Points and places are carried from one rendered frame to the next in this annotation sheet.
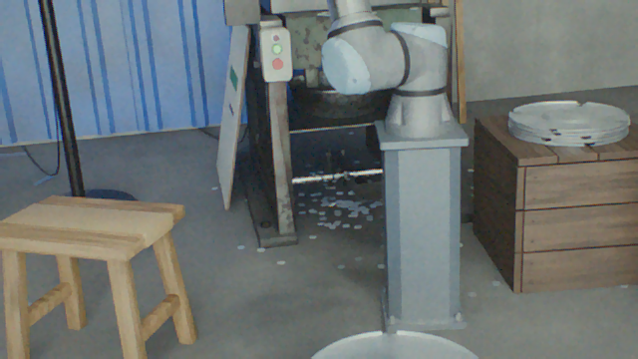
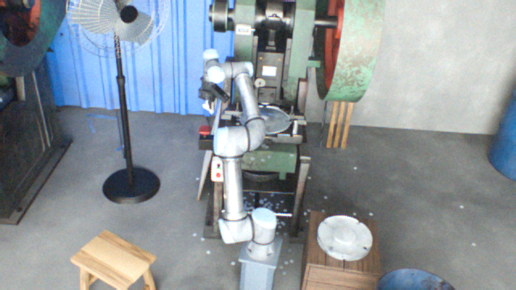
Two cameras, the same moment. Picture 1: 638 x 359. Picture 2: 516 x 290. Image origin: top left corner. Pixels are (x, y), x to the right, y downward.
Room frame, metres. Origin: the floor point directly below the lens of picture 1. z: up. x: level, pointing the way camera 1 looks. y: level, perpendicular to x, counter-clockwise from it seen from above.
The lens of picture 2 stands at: (0.00, -0.37, 2.19)
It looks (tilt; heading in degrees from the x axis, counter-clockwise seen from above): 35 degrees down; 7
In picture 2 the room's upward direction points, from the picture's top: 5 degrees clockwise
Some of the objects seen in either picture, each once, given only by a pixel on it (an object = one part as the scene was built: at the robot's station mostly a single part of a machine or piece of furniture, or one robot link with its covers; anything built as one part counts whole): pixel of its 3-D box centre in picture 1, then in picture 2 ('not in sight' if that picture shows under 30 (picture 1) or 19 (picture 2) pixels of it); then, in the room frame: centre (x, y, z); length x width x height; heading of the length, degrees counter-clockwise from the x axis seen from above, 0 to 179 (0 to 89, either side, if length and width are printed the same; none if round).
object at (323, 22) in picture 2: not in sight; (272, 18); (2.39, -0.05, 1.33); 0.66 x 0.18 x 0.18; 100
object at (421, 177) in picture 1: (420, 223); (257, 279); (1.61, -0.20, 0.23); 0.19 x 0.19 x 0.45; 89
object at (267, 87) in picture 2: not in sight; (268, 72); (2.35, -0.06, 1.04); 0.17 x 0.15 x 0.30; 10
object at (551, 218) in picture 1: (563, 193); (338, 262); (1.88, -0.62, 0.18); 0.40 x 0.38 x 0.35; 3
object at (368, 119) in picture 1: (341, 110); (259, 170); (2.40, -0.05, 0.31); 0.43 x 0.42 x 0.01; 100
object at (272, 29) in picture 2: not in sight; (272, 28); (2.39, -0.05, 1.27); 0.21 x 0.12 x 0.34; 10
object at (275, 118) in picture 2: not in sight; (264, 118); (2.27, -0.07, 0.78); 0.29 x 0.29 x 0.01
